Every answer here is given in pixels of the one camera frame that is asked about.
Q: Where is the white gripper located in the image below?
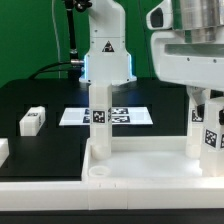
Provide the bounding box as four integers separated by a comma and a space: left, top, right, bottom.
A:
151, 28, 224, 118

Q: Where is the white desk top tray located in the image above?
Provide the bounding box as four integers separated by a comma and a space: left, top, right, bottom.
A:
81, 134, 224, 183

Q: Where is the fiducial marker sheet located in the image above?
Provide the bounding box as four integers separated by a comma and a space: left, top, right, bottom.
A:
59, 107, 153, 126

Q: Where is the white left obstacle block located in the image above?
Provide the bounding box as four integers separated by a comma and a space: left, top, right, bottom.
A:
0, 138, 9, 167

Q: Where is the white front obstacle rail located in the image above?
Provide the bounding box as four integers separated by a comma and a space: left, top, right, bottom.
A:
0, 178, 224, 211

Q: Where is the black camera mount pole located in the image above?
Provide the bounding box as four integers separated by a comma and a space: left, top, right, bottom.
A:
63, 0, 92, 80

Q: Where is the black cable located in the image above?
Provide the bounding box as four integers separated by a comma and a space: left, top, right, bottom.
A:
28, 62, 83, 80

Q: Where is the white cable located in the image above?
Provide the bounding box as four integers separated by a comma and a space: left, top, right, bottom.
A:
50, 0, 63, 79

